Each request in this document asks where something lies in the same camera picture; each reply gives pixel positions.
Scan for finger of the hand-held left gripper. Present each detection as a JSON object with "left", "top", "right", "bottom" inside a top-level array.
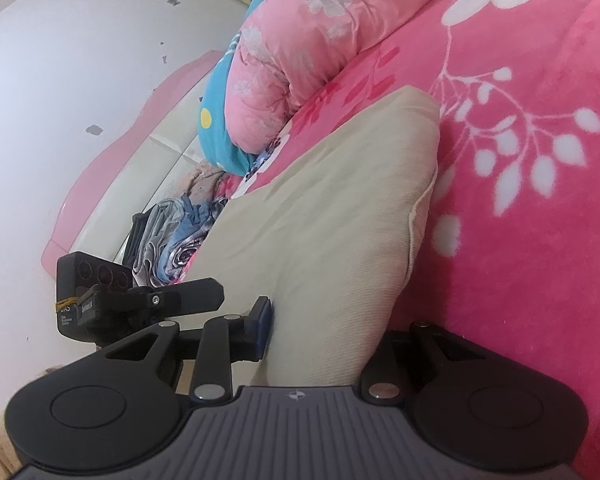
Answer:
[{"left": 150, "top": 277, "right": 226, "bottom": 320}]

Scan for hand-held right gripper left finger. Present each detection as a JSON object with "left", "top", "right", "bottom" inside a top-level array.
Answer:
[{"left": 105, "top": 296, "right": 275, "bottom": 407}]

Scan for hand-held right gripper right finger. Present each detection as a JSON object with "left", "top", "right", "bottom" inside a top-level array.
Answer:
[{"left": 359, "top": 322, "right": 481, "bottom": 407}]

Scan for beige pants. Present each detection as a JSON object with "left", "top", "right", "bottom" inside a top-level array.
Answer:
[{"left": 182, "top": 85, "right": 441, "bottom": 388}]

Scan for black white plaid shirt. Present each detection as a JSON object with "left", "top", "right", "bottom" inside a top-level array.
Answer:
[{"left": 167, "top": 230, "right": 206, "bottom": 281}]

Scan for blue jeans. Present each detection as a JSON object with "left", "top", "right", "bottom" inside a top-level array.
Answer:
[{"left": 157, "top": 197, "right": 228, "bottom": 286}]

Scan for black folded garment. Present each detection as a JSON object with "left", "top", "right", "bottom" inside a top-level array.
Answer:
[{"left": 122, "top": 212, "right": 153, "bottom": 268}]

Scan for pale pink floral garment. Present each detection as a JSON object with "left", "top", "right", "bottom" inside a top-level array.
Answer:
[{"left": 180, "top": 162, "right": 228, "bottom": 208}]

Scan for pink white padded headboard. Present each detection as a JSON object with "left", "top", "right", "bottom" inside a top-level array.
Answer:
[{"left": 40, "top": 50, "right": 223, "bottom": 276}]

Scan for blue pillow with yellow dot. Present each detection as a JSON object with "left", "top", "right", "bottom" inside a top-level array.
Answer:
[{"left": 197, "top": 0, "right": 301, "bottom": 177}]

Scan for person's pale fleece garment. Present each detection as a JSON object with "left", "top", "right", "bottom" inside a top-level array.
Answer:
[{"left": 0, "top": 367, "right": 63, "bottom": 480}]

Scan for pink grey floral quilt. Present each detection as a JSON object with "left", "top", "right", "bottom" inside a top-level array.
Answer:
[{"left": 227, "top": 0, "right": 486, "bottom": 156}]

